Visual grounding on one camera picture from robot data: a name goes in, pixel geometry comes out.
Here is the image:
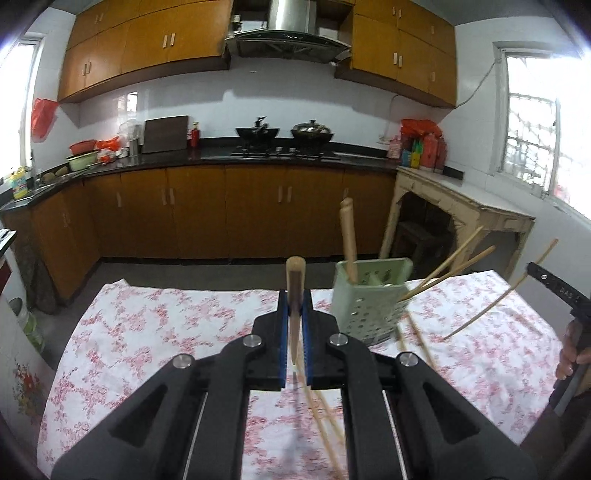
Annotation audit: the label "pink floral tablecloth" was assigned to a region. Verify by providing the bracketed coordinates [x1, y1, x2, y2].
[36, 270, 566, 480]

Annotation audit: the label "black pot with lid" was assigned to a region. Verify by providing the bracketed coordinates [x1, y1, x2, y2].
[290, 119, 334, 143]

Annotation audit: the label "wooden base cabinets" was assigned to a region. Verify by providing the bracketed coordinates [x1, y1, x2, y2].
[30, 166, 399, 303]

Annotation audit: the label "black kitchen countertop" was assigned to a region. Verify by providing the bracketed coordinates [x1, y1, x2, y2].
[0, 138, 402, 213]

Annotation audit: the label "crumpled red plastic bag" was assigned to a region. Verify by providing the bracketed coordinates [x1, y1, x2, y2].
[96, 137, 122, 163]

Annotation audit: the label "sliding glass window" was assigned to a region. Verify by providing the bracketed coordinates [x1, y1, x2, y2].
[0, 37, 44, 185]

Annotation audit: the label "dark cutting board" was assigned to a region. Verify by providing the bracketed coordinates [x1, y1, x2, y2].
[141, 115, 191, 154]

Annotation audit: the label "wooden spoon handle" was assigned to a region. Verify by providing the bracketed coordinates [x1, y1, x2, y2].
[339, 198, 361, 283]

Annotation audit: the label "cluster of condiment bottles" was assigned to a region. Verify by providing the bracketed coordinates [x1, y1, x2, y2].
[387, 131, 448, 172]

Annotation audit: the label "dark wooden stool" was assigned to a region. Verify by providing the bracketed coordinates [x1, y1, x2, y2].
[397, 220, 455, 278]

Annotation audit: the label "black gas stove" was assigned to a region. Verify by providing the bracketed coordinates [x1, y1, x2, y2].
[229, 145, 342, 161]

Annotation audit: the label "hanging red plastic bag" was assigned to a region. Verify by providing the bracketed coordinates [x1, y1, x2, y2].
[31, 98, 60, 140]

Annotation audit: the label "white floral printed board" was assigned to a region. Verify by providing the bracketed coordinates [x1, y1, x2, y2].
[0, 295, 56, 444]

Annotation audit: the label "black wok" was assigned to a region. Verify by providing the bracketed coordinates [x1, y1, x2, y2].
[235, 115, 281, 140]

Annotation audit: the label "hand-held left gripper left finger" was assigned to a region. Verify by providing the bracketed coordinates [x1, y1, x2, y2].
[51, 290, 289, 480]

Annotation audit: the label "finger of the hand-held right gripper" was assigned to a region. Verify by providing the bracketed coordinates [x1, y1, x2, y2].
[526, 261, 583, 308]

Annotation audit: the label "green enamel basin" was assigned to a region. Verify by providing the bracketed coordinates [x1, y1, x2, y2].
[66, 150, 101, 172]

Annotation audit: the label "steel range hood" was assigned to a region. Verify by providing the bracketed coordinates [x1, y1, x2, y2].
[225, 0, 352, 64]

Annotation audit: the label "barred window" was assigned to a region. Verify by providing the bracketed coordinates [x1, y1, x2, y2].
[493, 41, 591, 213]

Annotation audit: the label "wooden wall cabinets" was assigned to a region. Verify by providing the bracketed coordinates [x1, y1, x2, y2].
[58, 0, 458, 109]

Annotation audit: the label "yellow detergent bottle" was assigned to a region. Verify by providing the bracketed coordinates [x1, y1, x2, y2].
[11, 167, 31, 200]

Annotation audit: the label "person's right hand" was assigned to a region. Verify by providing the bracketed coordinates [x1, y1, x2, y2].
[555, 320, 588, 381]

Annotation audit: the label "green perforated chopstick holder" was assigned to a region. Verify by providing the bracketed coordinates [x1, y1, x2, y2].
[331, 258, 414, 347]

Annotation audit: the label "cream wooden side table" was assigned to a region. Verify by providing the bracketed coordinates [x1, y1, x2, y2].
[379, 166, 536, 284]

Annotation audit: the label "red bag over bottles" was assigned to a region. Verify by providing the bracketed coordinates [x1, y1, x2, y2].
[401, 119, 439, 139]

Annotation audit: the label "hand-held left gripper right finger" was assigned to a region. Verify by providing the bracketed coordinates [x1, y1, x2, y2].
[302, 290, 539, 480]

